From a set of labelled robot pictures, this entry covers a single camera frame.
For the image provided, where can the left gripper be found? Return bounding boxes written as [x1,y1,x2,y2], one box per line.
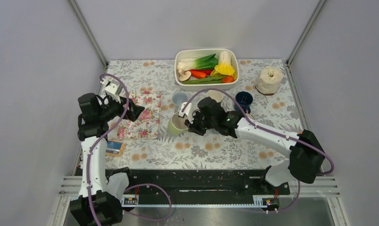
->
[99,93,145,121]

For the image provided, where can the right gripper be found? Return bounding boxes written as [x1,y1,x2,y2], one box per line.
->
[185,109,217,136]

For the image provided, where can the light green mug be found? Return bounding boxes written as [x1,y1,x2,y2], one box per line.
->
[167,113,188,136]

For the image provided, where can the light grey-blue mug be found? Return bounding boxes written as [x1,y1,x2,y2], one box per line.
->
[172,92,188,110]

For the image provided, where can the dark blue mug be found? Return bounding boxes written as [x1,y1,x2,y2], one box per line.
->
[234,91,253,113]

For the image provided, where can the cream white mug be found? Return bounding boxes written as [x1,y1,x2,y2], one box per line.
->
[245,113,255,121]

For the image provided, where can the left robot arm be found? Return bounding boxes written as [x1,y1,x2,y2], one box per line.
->
[70,93,145,226]

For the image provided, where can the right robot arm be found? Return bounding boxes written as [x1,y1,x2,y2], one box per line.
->
[123,97,325,194]

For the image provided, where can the floral serving tray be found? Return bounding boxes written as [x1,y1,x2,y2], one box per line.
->
[110,90,161,140]

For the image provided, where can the toy green bean pods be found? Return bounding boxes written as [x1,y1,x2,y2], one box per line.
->
[182,75,227,85]

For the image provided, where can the blue card box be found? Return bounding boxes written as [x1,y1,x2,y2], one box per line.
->
[105,140,125,157]

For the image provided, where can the toy red chili pepper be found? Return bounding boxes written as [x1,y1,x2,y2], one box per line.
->
[190,70,213,79]

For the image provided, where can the toy mushroom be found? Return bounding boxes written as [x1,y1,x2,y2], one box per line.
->
[178,70,192,82]

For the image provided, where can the toy orange carrot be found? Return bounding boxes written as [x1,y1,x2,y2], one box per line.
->
[222,76,235,83]

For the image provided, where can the white rectangular dish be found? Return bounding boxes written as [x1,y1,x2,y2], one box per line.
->
[174,48,241,91]

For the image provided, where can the toy yellow napa cabbage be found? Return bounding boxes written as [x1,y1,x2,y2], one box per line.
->
[210,50,237,80]

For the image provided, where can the toy bok choy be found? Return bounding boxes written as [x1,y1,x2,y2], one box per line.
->
[177,54,218,71]

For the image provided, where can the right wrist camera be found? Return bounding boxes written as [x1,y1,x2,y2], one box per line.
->
[178,101,195,124]

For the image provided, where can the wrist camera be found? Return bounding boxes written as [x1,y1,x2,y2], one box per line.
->
[100,79,122,104]
[178,101,195,124]

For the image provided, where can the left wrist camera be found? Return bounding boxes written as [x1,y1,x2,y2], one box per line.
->
[100,79,122,104]

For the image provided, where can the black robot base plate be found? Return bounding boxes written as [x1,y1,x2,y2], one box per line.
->
[106,167,290,205]

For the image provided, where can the aluminium frame rail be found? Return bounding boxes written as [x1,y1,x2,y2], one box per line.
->
[67,0,109,69]

